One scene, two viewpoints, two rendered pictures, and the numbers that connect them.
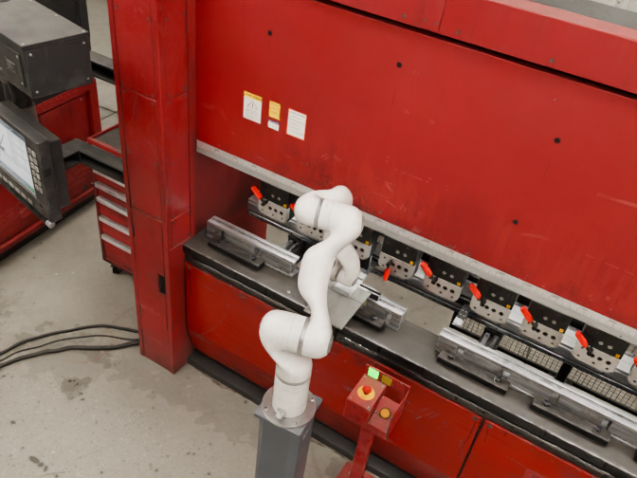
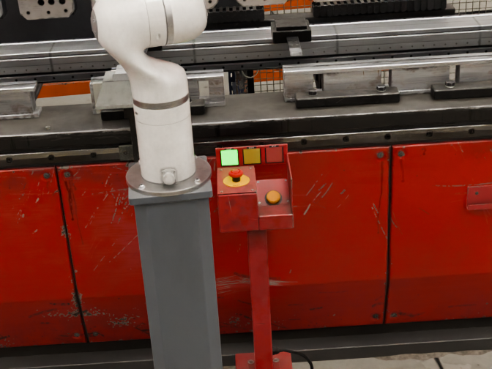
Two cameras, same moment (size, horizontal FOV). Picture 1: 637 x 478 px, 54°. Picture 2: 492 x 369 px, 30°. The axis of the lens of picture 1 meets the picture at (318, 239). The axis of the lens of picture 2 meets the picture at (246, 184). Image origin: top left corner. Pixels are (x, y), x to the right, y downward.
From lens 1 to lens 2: 1.18 m
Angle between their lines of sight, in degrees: 24
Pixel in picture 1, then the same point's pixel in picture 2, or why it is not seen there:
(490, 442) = (411, 179)
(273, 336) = (124, 18)
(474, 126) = not seen: outside the picture
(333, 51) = not seen: outside the picture
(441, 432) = (343, 211)
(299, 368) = (173, 72)
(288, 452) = (200, 244)
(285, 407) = (173, 159)
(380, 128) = not seen: outside the picture
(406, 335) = (239, 105)
